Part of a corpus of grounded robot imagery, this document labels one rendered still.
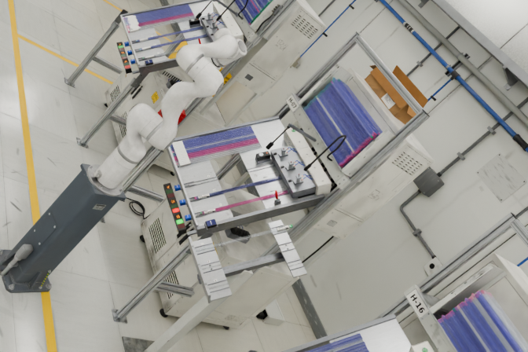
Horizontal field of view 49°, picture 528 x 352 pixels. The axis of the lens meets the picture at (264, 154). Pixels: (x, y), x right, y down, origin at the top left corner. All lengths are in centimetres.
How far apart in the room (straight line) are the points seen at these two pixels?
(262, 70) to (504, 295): 242
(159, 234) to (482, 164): 232
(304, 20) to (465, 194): 170
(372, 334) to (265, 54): 228
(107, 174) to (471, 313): 166
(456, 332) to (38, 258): 190
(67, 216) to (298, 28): 222
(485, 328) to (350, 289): 227
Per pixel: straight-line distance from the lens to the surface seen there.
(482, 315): 257
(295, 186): 312
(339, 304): 474
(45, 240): 294
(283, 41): 427
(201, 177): 324
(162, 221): 377
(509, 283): 276
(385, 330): 276
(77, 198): 280
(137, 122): 259
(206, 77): 235
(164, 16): 453
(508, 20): 491
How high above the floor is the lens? 214
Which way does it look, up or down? 18 degrees down
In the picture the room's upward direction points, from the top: 45 degrees clockwise
